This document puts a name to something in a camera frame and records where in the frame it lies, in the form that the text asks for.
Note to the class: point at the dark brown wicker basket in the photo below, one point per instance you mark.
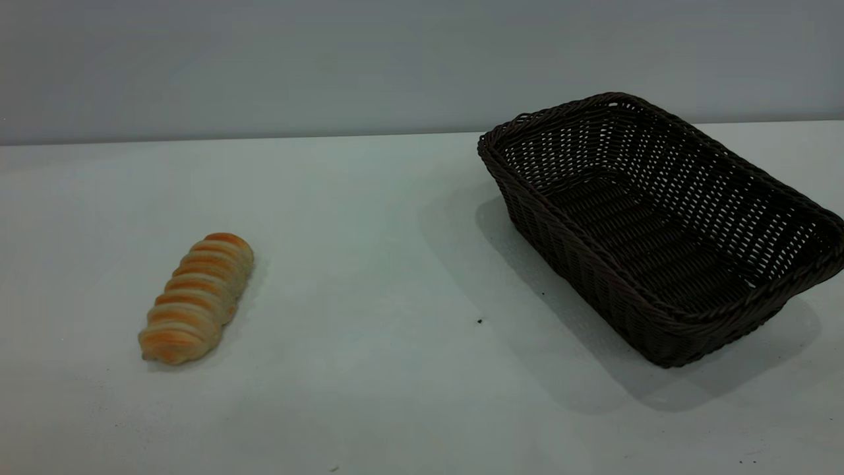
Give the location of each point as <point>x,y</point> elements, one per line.
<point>659,244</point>

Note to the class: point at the striped golden bread loaf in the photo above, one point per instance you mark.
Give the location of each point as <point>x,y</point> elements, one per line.
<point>194,297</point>

